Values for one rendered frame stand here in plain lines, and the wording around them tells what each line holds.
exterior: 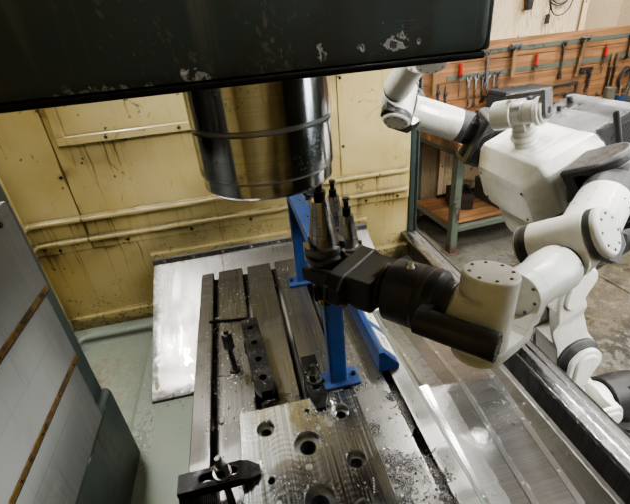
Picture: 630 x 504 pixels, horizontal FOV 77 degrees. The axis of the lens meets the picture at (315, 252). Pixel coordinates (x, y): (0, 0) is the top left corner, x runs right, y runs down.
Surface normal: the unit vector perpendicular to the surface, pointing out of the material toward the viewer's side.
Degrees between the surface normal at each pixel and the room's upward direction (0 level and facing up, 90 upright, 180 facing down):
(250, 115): 90
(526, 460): 8
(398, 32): 90
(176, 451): 0
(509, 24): 90
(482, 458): 8
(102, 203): 90
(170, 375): 24
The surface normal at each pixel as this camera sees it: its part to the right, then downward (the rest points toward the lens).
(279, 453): -0.08, -0.87
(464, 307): -0.61, 0.33
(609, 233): 0.53, -0.18
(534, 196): -0.50, 0.62
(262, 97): 0.21, 0.47
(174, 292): 0.01, -0.60
